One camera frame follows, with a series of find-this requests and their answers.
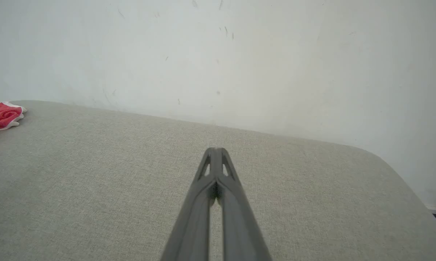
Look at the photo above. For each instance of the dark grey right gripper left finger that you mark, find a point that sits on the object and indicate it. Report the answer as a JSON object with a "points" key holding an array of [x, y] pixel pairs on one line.
{"points": [[194, 217]]}

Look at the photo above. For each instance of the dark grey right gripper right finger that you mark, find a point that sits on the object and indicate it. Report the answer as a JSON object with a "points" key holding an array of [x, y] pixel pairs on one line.
{"points": [[238, 224]]}

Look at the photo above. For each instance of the red garment with white stripes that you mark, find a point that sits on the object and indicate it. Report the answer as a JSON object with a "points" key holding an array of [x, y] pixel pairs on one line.
{"points": [[0, 116]]}

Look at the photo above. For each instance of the grey fabric sofa cushion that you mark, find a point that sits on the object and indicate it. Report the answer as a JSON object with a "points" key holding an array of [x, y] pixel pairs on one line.
{"points": [[94, 181]]}

